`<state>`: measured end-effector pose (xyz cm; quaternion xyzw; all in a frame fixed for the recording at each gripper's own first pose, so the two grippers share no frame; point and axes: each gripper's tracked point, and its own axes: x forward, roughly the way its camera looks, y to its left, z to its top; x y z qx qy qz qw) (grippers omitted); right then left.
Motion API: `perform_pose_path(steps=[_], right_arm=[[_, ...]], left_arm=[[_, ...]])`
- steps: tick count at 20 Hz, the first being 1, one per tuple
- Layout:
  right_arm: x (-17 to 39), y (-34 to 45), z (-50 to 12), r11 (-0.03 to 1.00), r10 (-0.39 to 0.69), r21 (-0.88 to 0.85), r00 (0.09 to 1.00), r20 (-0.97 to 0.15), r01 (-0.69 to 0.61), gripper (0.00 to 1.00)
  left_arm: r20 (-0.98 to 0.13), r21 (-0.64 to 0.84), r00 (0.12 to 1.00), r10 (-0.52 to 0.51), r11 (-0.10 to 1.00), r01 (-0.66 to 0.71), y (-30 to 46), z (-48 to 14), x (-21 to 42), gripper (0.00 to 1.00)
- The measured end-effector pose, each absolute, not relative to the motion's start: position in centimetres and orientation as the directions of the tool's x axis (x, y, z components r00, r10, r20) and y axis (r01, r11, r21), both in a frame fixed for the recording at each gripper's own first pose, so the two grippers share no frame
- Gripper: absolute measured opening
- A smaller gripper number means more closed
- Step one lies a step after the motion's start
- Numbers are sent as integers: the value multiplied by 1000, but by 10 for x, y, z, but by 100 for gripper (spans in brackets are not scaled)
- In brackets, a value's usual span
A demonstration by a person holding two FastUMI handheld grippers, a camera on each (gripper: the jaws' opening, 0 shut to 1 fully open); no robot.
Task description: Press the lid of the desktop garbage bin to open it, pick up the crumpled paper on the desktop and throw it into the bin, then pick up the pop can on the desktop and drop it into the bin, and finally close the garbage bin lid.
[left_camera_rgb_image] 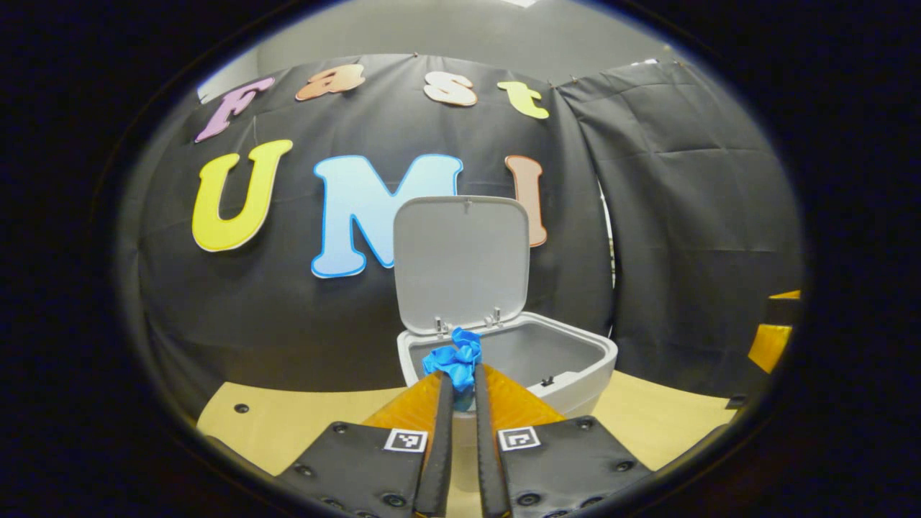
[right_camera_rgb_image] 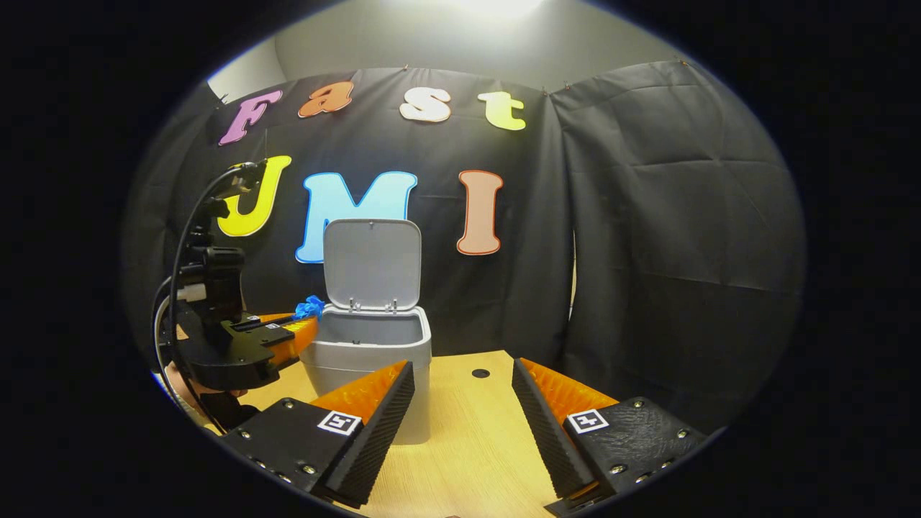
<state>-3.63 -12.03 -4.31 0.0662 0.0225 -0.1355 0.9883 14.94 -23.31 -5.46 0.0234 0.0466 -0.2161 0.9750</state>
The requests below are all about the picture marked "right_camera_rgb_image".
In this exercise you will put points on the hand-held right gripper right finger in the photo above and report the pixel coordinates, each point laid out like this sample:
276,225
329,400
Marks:
550,432

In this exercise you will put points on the white desktop garbage bin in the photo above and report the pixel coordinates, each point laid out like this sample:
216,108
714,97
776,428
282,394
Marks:
374,360

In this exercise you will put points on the large ceiling light panel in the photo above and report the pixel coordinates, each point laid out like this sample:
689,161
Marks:
496,6

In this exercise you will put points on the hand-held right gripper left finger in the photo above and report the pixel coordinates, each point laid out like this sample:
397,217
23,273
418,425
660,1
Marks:
381,432

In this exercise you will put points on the blue paper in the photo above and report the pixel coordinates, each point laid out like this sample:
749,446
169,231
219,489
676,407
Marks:
309,308

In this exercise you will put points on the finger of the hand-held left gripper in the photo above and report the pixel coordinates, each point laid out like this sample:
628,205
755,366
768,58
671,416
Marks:
298,338
273,319

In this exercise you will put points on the wooden desktop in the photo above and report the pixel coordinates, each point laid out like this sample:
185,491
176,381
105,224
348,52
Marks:
475,446

